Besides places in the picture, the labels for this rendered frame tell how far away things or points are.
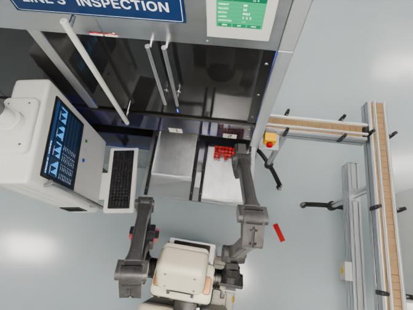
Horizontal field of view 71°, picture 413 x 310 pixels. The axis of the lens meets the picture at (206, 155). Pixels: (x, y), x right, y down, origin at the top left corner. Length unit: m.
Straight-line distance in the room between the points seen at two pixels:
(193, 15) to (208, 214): 1.96
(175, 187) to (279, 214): 1.21
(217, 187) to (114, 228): 1.29
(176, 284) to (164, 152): 0.91
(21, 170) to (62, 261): 1.68
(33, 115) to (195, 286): 1.00
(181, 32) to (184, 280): 0.96
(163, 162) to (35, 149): 0.80
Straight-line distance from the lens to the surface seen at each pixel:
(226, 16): 1.01
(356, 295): 2.32
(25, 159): 1.40
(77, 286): 2.90
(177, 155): 1.90
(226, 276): 1.42
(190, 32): 1.10
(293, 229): 2.76
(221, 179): 1.84
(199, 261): 1.29
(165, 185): 1.85
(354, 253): 2.32
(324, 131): 2.03
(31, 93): 1.55
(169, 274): 1.29
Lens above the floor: 2.65
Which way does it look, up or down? 69 degrees down
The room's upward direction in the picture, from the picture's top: 4 degrees counter-clockwise
